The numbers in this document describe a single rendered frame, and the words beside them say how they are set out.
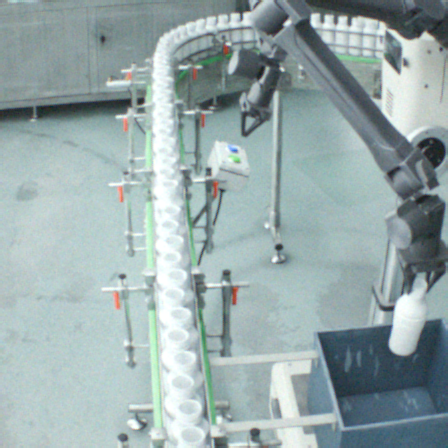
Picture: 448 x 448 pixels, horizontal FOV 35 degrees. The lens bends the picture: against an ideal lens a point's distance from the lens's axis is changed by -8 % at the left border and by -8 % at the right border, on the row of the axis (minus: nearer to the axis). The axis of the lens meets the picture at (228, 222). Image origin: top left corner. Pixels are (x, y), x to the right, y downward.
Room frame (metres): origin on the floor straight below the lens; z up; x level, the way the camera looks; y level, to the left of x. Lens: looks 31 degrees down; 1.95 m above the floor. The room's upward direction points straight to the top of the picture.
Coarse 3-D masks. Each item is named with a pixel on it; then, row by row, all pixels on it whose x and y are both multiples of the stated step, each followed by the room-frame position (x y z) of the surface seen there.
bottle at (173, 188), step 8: (168, 184) 1.51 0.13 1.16; (176, 184) 1.50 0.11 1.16; (168, 192) 1.48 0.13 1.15; (176, 192) 1.49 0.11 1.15; (160, 200) 1.49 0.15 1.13; (168, 200) 1.48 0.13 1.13; (176, 200) 1.48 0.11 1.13; (160, 208) 1.48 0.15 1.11; (160, 216) 1.48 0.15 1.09; (184, 216) 1.50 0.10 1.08; (160, 224) 1.48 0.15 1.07; (184, 224) 1.50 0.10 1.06
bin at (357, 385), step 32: (288, 352) 1.20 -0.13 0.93; (320, 352) 1.17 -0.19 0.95; (352, 352) 1.25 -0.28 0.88; (384, 352) 1.26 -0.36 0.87; (416, 352) 1.27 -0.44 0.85; (320, 384) 1.14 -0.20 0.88; (352, 384) 1.25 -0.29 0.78; (384, 384) 1.26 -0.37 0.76; (416, 384) 1.27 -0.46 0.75; (320, 416) 1.00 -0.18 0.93; (352, 416) 1.18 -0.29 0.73; (384, 416) 1.18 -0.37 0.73; (416, 416) 1.17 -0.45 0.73
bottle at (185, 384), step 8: (176, 376) 0.86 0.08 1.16; (184, 376) 0.86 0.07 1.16; (176, 384) 0.86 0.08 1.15; (184, 384) 0.86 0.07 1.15; (192, 384) 0.84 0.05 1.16; (176, 392) 0.83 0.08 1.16; (184, 392) 0.83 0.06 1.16; (192, 392) 0.84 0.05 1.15; (168, 400) 0.84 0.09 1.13; (176, 400) 0.83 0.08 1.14; (200, 400) 0.85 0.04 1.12; (168, 408) 0.83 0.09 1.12; (176, 408) 0.83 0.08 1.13; (168, 416) 0.83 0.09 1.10; (168, 424) 0.83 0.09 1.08; (168, 432) 0.83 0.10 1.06; (168, 440) 0.84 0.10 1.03
